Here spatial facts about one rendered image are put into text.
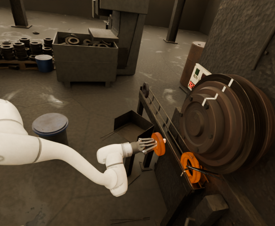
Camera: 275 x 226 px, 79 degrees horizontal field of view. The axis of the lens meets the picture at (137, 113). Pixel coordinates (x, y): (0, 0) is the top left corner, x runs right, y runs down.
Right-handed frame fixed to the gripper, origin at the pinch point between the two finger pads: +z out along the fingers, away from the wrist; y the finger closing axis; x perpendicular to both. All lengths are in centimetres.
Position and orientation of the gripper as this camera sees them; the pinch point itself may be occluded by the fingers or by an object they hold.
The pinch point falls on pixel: (160, 141)
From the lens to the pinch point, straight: 112.9
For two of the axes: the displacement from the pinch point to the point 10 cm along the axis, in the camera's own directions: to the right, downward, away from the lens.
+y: 2.9, 5.9, -7.5
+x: 0.0, -7.8, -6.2
